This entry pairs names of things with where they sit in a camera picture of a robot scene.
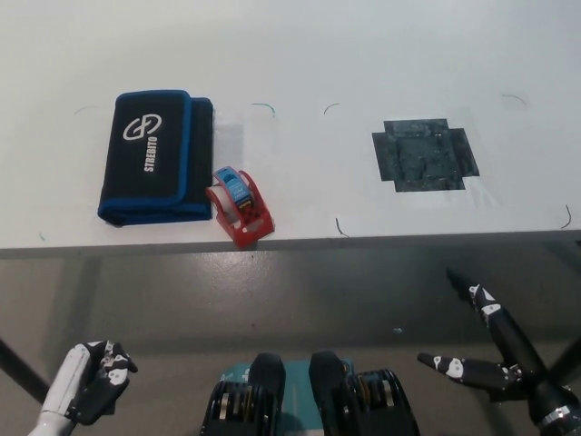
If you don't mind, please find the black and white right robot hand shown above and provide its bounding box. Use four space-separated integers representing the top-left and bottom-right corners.
416 266 573 426

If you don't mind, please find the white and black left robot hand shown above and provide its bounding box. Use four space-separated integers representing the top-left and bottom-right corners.
39 339 139 427

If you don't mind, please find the red tape dispenser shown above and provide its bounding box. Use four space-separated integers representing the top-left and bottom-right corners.
204 166 277 250

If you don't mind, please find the black tape patch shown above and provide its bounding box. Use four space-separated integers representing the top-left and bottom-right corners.
370 117 481 193

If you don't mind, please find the clear tape patch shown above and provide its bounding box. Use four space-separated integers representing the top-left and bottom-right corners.
212 118 245 176

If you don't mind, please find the black table leg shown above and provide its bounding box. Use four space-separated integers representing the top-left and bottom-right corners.
544 334 581 391
0 335 50 403

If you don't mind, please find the black table foot plate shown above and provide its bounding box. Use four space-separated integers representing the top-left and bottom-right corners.
93 392 123 418

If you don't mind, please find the black left robot body block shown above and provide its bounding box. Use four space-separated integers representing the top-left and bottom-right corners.
199 352 287 436

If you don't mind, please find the black pouch with blue trim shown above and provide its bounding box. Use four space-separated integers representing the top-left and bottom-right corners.
96 89 215 227

